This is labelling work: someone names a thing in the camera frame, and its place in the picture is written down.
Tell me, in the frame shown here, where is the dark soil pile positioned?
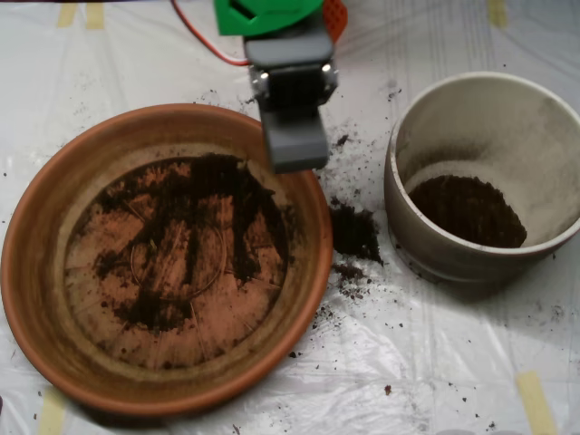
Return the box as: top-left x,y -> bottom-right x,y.
92,152 -> 295,334

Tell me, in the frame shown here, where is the large spilled soil heap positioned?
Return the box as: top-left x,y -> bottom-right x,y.
329,202 -> 385,266

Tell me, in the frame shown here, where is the small spilled soil clump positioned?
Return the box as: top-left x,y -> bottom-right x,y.
333,261 -> 369,285

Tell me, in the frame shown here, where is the white round plant pot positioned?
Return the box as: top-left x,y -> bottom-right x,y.
383,71 -> 580,285

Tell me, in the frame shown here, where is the terracotta plant saucer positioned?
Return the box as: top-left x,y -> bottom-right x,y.
0,102 -> 335,418

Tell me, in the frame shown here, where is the beige masking tape strip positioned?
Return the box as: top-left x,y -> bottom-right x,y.
36,387 -> 68,435
486,0 -> 508,28
515,370 -> 557,435
56,3 -> 78,28
85,2 -> 106,31

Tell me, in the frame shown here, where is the clear plastic cover sheet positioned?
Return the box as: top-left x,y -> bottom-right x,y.
0,0 -> 580,435

